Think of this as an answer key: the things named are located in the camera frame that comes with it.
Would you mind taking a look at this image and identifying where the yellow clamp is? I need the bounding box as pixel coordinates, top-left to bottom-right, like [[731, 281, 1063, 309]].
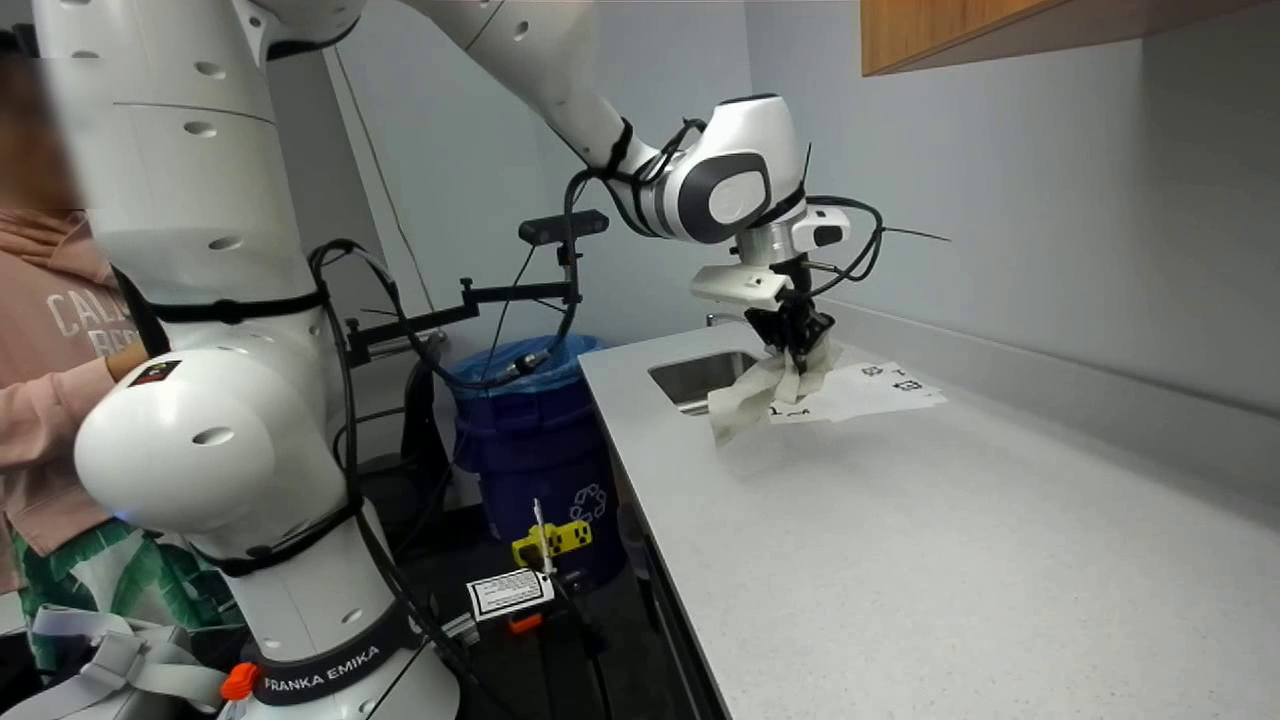
[[507, 495, 596, 576]]

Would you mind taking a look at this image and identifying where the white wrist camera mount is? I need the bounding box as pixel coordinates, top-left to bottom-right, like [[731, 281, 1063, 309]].
[[687, 257, 792, 323]]

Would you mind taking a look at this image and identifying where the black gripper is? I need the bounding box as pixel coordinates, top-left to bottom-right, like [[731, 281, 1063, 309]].
[[749, 254, 841, 381]]

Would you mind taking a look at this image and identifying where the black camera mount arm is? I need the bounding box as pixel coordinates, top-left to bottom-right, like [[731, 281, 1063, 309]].
[[348, 245, 589, 373]]

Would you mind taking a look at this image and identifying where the black shoulder strap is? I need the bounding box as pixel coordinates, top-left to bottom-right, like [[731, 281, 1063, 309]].
[[111, 263, 176, 362]]

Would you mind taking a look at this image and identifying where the orange round knob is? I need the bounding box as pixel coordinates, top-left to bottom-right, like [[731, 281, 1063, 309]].
[[218, 661, 260, 707]]

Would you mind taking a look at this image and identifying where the person in pink hoodie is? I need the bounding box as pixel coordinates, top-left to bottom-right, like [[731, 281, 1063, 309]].
[[0, 45, 154, 596]]

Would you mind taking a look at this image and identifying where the blue trash bin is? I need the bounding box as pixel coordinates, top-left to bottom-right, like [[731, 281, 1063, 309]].
[[443, 334, 633, 592]]

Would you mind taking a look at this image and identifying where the wooden wall cabinet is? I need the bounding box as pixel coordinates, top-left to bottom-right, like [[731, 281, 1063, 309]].
[[858, 0, 1280, 82]]

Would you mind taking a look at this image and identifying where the white label tag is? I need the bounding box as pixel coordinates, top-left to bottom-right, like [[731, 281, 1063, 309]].
[[462, 567, 562, 624]]

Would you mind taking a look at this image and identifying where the white printed marker paper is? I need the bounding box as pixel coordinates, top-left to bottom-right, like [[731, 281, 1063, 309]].
[[766, 356, 953, 428]]

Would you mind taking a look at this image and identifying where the steel sink basin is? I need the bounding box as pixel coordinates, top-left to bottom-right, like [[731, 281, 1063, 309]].
[[648, 348, 774, 413]]

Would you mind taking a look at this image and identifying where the beige cloth towel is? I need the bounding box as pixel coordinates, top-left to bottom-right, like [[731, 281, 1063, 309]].
[[703, 338, 850, 447]]

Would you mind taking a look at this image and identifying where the grey fabric strap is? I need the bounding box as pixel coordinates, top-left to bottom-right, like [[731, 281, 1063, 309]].
[[0, 606, 232, 720]]

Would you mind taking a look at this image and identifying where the green patterned cloth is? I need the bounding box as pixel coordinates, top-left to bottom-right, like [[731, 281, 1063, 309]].
[[12, 518, 244, 673]]

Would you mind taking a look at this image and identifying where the black stereo camera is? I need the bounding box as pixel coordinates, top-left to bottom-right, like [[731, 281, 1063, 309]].
[[515, 209, 614, 254]]

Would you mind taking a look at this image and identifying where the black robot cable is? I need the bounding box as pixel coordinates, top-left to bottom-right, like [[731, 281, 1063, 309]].
[[303, 115, 891, 720]]

